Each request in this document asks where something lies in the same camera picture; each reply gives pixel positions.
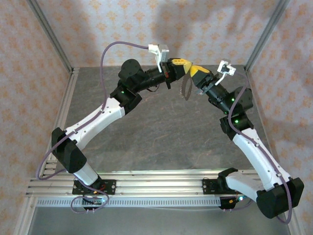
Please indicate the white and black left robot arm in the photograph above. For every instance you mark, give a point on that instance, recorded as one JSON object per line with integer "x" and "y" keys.
{"x": 97, "y": 122}

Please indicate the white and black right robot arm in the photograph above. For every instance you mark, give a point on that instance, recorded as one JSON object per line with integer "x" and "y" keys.
{"x": 259, "y": 156}

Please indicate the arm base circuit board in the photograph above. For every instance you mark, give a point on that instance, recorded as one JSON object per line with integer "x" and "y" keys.
{"x": 230, "y": 202}
{"x": 95, "y": 201}

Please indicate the grey metal shelf panel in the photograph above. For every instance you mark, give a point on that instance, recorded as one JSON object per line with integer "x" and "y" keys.
{"x": 159, "y": 221}

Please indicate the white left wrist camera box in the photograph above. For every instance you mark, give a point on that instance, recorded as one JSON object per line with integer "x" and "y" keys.
{"x": 161, "y": 52}

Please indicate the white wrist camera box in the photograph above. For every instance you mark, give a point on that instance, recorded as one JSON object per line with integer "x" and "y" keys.
{"x": 161, "y": 52}
{"x": 226, "y": 68}

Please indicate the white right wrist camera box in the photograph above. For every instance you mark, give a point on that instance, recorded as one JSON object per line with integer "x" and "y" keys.
{"x": 226, "y": 68}

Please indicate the aluminium frame post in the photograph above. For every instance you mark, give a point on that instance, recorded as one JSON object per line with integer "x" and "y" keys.
{"x": 266, "y": 34}
{"x": 50, "y": 34}

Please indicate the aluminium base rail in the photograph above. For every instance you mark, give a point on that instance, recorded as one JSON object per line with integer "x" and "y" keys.
{"x": 159, "y": 186}

